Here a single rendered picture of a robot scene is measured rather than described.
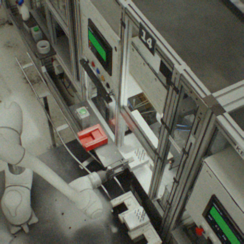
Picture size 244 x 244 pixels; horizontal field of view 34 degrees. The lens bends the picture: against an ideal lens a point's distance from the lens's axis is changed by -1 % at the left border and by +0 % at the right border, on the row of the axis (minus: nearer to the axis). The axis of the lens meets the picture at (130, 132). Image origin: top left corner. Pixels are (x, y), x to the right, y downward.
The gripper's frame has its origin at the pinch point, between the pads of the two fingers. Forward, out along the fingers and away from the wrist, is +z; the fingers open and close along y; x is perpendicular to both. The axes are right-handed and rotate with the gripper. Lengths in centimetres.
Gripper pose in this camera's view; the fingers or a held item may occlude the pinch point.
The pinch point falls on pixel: (129, 162)
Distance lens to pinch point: 237.7
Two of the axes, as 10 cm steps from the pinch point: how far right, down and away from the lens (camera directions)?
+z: 8.7, -4.2, 2.6
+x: -4.9, -7.4, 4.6
